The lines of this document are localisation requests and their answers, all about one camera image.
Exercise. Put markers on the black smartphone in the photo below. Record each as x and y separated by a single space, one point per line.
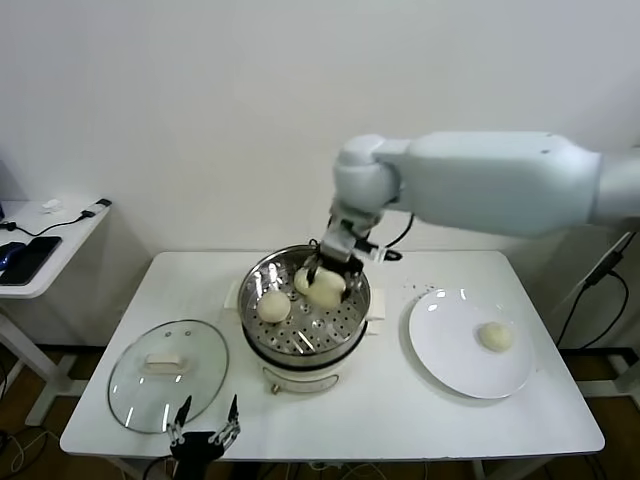
30 260

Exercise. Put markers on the dark crumbs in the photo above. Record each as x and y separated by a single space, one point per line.
416 286

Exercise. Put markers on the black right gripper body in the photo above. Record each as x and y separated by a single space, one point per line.
337 262

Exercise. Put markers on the white round plate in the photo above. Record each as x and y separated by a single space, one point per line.
450 340

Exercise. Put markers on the white electric cooker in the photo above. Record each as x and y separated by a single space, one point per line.
300 377

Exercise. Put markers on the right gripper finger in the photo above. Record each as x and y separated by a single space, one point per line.
351 287
312 274

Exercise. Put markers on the white side desk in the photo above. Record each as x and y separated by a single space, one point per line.
70 235

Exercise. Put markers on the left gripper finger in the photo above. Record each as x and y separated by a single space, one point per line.
185 409
233 410

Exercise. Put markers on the steel steamer basket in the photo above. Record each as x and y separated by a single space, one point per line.
330 325

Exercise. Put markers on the glass pot lid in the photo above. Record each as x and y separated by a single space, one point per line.
165 350

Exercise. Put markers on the blue computer mouse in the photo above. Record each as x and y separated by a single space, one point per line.
11 254

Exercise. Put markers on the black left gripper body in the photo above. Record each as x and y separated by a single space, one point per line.
195 447

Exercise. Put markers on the small white case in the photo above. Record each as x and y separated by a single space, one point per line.
51 206

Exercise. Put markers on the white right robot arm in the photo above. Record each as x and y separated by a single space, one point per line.
500 180

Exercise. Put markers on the white steamed baozi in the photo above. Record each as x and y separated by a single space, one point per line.
495 337
273 306
300 281
326 293

